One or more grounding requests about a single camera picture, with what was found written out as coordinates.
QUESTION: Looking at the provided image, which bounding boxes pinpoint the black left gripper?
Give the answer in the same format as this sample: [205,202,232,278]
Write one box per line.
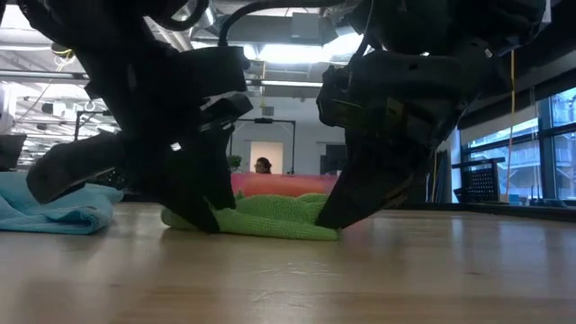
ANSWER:
[25,87,255,235]

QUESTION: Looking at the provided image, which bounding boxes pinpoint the black equipment rack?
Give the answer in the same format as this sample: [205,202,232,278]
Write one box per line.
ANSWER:
[319,143,348,176]

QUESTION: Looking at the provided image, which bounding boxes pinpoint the dark monitor screen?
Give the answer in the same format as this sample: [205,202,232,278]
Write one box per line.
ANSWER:
[0,133,27,172]

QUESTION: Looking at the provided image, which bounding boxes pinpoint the black perforated metal stand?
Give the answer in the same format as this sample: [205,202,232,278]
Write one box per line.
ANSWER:
[452,157,506,203]

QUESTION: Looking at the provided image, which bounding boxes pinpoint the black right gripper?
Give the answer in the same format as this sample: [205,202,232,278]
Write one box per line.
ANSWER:
[314,37,512,230]

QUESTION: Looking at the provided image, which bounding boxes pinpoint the yellow hanging cable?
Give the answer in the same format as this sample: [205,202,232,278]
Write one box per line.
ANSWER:
[506,49,518,195]

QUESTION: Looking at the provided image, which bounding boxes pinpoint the black gantry frame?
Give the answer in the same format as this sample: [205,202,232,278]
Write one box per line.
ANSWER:
[74,109,119,143]
[231,116,298,176]

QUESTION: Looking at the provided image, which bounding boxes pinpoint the light blue tagged towel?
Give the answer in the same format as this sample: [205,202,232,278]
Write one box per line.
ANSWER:
[0,171,125,237]

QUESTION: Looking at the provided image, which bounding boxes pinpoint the long light strip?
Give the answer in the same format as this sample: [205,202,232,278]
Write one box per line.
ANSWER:
[0,69,324,90]

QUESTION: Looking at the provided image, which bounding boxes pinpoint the yellow cable reel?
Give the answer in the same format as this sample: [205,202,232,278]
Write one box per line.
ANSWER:
[49,42,76,59]

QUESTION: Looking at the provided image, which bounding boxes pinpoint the green microfiber towel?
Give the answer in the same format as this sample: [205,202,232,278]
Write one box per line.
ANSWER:
[160,192,341,242]

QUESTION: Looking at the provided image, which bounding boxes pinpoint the grey ceiling box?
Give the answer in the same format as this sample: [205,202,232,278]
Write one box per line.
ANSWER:
[290,12,322,41]

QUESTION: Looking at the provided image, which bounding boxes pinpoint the person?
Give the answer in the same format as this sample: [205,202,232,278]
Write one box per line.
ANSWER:
[254,157,274,176]

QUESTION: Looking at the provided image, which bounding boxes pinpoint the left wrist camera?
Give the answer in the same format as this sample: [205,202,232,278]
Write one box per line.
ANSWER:
[177,44,252,99]

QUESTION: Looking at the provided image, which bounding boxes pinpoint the red plastic basket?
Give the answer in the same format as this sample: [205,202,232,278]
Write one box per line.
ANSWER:
[230,173,340,198]

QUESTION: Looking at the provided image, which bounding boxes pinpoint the black boards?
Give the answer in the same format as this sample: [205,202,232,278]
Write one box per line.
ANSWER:
[427,150,451,203]

